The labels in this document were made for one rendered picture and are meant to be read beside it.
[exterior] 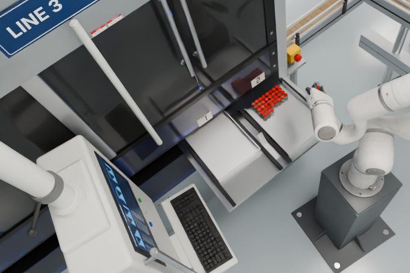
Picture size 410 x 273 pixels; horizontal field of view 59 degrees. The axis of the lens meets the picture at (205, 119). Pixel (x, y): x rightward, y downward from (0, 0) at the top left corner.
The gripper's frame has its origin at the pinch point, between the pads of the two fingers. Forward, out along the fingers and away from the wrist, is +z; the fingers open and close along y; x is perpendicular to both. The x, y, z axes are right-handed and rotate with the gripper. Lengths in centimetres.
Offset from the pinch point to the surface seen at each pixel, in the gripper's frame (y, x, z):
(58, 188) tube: -70, -28, -75
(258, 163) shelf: 0.2, -48.1, -0.4
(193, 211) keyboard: -18, -79, -18
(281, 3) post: -28.4, 17.8, 20.9
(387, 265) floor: 111, -84, 11
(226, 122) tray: -20, -49, 21
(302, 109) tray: 10.9, -24.3, 25.6
